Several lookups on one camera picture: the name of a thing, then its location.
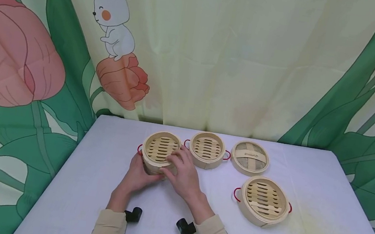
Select person's right hand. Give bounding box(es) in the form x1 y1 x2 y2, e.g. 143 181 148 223
156 143 209 204

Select person's left hand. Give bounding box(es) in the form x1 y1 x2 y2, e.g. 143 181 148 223
118 150 168 201

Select bamboo steamer basket red handles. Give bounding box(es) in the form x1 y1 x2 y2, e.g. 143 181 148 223
134 128 185 179
229 173 297 232
181 129 234 173

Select person's left forearm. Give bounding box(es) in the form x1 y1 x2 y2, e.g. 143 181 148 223
86 184 139 234

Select person's right forearm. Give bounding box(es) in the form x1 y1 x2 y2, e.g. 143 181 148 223
185 192 260 234

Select black wrist band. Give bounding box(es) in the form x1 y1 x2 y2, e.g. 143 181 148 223
123 205 143 225
175 217 198 234

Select bamboo steamer lid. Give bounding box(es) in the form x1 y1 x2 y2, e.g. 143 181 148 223
228 139 272 179

